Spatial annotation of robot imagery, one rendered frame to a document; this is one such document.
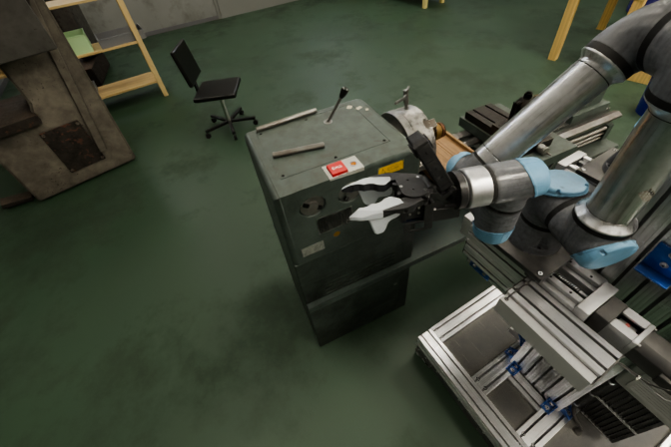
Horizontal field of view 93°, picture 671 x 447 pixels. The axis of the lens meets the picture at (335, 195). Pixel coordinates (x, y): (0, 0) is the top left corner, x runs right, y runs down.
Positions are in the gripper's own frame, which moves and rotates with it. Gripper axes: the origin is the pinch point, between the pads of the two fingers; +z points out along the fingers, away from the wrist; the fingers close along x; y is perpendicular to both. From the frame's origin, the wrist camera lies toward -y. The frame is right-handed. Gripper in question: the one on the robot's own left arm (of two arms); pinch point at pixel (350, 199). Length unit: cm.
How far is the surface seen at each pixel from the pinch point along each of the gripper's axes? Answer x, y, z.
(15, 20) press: 242, -25, 198
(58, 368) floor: 76, 149, 183
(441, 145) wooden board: 108, 56, -66
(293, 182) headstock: 49, 26, 14
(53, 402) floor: 57, 151, 176
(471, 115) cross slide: 118, 46, -87
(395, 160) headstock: 55, 28, -24
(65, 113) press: 269, 51, 222
